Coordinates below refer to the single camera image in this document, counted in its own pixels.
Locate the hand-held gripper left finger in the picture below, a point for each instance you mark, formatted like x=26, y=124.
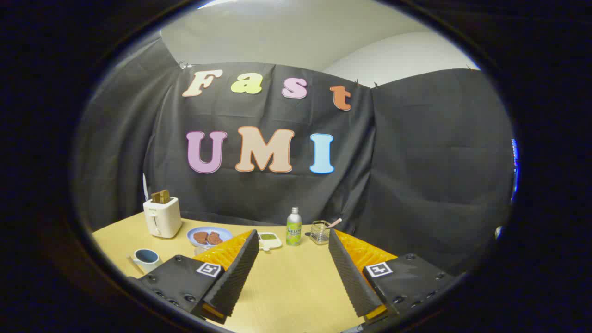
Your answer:
x=236, y=273

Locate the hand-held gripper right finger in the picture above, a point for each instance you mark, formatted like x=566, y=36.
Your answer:
x=354, y=282

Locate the pale blue cup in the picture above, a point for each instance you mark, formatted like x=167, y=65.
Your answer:
x=149, y=264

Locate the green soda bottle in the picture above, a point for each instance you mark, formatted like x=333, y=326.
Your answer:
x=293, y=229

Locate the brown bread piece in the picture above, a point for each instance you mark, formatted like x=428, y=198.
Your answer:
x=214, y=238
x=200, y=237

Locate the blue plate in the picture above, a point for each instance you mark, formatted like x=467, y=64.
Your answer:
x=224, y=233

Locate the white divided dish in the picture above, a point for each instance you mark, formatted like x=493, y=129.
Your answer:
x=270, y=238

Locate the wooden table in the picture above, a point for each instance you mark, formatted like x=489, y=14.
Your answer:
x=286, y=286

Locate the pink spoon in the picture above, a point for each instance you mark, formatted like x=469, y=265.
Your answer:
x=335, y=223

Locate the white toaster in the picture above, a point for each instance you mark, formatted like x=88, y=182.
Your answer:
x=163, y=219

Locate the brown toast slice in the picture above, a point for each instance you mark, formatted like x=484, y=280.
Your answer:
x=165, y=196
x=156, y=198

